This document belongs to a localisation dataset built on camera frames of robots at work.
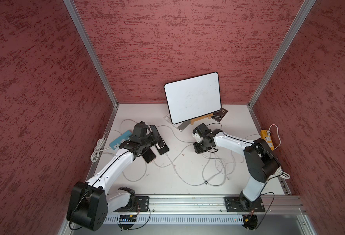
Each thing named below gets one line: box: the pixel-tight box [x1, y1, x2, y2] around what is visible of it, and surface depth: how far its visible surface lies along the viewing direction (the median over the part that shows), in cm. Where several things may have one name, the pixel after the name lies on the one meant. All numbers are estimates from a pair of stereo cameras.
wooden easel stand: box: [190, 112, 214, 125], surface depth 108 cm
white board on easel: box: [164, 71, 222, 124], surface depth 102 cm
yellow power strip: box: [260, 129, 275, 151], surface depth 101 cm
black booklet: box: [210, 107, 229, 123], surface depth 114 cm
